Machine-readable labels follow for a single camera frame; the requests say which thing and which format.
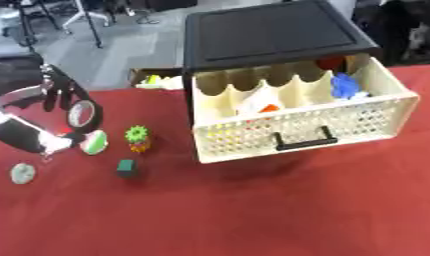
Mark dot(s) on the black tripod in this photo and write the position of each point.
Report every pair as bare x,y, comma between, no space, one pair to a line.
32,23

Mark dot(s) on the white toy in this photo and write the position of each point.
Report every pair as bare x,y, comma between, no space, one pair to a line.
259,98

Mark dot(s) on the pale compartment drawer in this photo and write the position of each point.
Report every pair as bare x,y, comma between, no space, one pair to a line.
364,116

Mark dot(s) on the pineapple toy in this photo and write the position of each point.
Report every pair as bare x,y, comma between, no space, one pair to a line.
137,136

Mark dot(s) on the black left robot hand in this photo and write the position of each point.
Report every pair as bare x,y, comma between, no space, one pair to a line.
23,138

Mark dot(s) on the red round toy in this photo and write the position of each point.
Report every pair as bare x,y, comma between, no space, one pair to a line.
330,63

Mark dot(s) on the grey-green round toy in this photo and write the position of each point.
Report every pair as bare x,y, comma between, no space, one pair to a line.
22,173

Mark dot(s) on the yellow toy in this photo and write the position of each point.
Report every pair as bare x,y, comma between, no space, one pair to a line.
152,79

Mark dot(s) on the dark green block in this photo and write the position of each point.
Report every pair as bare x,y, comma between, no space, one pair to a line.
126,166

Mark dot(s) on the orange toy piece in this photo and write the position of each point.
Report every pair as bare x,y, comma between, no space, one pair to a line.
270,108

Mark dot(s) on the watermelon slice toy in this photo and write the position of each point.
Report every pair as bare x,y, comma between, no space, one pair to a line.
95,143

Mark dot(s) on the tan cardboard box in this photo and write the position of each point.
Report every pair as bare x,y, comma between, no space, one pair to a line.
141,71

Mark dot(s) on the blue soft toy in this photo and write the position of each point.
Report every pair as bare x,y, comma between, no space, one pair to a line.
344,86

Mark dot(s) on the black tape roll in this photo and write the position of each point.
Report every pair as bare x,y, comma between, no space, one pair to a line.
98,116

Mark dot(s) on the black cabinet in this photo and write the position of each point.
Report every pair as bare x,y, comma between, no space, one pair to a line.
271,33

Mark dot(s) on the white-legged chair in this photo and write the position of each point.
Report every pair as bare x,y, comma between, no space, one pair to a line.
84,15

